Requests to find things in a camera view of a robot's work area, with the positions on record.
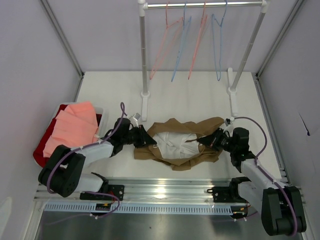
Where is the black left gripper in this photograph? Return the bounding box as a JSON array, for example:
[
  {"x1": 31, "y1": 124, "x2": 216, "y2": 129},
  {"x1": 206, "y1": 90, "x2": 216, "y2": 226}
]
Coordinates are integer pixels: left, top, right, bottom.
[{"x1": 121, "y1": 125, "x2": 157, "y2": 149}]

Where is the tan brown skirt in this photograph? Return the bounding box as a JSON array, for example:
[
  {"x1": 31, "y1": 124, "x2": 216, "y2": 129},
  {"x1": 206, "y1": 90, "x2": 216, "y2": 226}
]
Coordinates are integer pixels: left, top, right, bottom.
[{"x1": 133, "y1": 117, "x2": 224, "y2": 171}]

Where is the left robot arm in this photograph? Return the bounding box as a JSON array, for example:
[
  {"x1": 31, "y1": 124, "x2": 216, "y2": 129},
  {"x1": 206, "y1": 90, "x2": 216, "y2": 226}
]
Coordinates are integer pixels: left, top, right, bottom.
[{"x1": 38, "y1": 118, "x2": 156, "y2": 200}]

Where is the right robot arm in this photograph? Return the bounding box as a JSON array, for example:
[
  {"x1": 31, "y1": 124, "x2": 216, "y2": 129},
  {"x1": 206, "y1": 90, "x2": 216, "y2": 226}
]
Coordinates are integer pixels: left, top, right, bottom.
[{"x1": 198, "y1": 127, "x2": 307, "y2": 236}]

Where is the pink folded garment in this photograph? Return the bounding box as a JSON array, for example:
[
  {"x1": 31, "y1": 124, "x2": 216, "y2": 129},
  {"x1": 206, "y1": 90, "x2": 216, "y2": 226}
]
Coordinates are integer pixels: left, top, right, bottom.
[{"x1": 43, "y1": 101, "x2": 99, "y2": 158}]

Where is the red folded garment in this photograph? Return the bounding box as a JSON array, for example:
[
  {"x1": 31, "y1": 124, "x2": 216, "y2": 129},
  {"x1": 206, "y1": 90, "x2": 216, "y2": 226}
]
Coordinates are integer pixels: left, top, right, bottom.
[{"x1": 32, "y1": 104, "x2": 104, "y2": 169}]

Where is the white clothes rack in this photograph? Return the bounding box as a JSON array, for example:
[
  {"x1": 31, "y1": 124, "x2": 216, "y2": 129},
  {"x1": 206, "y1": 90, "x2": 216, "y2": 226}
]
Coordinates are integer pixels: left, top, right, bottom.
[{"x1": 137, "y1": 0, "x2": 271, "y2": 122}]

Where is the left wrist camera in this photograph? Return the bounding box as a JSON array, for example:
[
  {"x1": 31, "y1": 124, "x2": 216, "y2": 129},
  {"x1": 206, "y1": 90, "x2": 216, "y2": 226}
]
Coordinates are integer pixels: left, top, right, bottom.
[{"x1": 128, "y1": 112, "x2": 141, "y2": 128}]

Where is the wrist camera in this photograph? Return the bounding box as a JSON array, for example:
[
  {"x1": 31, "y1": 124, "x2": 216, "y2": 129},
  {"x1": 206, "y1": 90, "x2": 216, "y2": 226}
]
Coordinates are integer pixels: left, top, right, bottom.
[
  {"x1": 224, "y1": 116, "x2": 235, "y2": 131},
  {"x1": 128, "y1": 112, "x2": 141, "y2": 128}
]

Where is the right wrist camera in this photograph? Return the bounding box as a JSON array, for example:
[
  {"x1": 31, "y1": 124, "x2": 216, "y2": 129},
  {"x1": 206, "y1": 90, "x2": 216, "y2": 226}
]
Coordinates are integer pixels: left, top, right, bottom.
[{"x1": 224, "y1": 116, "x2": 235, "y2": 131}]

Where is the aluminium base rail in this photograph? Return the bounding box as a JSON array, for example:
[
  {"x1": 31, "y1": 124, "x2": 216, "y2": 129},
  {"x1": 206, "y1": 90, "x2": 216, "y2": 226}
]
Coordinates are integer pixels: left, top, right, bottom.
[{"x1": 33, "y1": 174, "x2": 231, "y2": 205}]

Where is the left pink wire hanger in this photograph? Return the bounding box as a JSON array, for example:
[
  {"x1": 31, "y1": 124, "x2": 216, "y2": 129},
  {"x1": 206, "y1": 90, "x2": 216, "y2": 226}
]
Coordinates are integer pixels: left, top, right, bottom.
[{"x1": 149, "y1": 1, "x2": 184, "y2": 80}]

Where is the pink wire hanger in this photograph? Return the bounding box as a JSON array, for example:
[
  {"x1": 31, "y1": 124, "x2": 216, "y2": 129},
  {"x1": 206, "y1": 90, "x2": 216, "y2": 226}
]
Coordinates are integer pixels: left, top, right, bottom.
[
  {"x1": 149, "y1": 1, "x2": 184, "y2": 80},
  {"x1": 187, "y1": 0, "x2": 207, "y2": 80}
]

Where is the perforated cable tray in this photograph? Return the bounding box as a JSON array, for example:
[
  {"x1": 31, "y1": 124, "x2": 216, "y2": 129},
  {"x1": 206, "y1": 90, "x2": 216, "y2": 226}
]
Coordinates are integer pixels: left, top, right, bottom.
[{"x1": 44, "y1": 202, "x2": 233, "y2": 216}]

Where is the left blue wire hanger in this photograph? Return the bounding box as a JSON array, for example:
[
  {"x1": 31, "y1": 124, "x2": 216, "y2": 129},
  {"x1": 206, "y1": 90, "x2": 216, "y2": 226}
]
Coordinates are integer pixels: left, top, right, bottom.
[{"x1": 171, "y1": 1, "x2": 192, "y2": 82}]

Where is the blue wire hanger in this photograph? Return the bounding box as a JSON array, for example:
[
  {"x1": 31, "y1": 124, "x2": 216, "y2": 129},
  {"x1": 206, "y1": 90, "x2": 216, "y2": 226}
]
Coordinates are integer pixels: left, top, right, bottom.
[
  {"x1": 210, "y1": 0, "x2": 229, "y2": 82},
  {"x1": 171, "y1": 1, "x2": 192, "y2": 82}
]

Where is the right pink wire hanger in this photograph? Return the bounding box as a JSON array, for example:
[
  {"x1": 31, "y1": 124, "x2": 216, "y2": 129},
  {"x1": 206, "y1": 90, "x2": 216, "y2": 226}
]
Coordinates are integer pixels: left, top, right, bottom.
[{"x1": 187, "y1": 0, "x2": 207, "y2": 80}]

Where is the right blue wire hanger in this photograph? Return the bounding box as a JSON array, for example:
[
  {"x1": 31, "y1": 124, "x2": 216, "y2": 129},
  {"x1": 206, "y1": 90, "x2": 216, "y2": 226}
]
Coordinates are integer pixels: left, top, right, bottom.
[{"x1": 210, "y1": 0, "x2": 229, "y2": 82}]

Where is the left aluminium frame post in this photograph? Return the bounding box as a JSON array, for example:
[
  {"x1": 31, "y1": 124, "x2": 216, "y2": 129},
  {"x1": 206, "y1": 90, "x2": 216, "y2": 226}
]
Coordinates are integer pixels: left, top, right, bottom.
[{"x1": 38, "y1": 0, "x2": 85, "y2": 78}]

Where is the aluminium frame post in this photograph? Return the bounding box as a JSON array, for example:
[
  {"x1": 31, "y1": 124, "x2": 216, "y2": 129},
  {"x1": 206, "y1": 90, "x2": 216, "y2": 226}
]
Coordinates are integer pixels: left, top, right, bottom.
[
  {"x1": 38, "y1": 0, "x2": 85, "y2": 78},
  {"x1": 254, "y1": 0, "x2": 307, "y2": 78}
]

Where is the right aluminium frame post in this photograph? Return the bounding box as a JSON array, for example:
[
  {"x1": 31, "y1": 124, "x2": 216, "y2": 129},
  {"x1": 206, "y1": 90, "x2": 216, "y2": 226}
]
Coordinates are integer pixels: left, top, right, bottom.
[{"x1": 254, "y1": 0, "x2": 307, "y2": 78}]

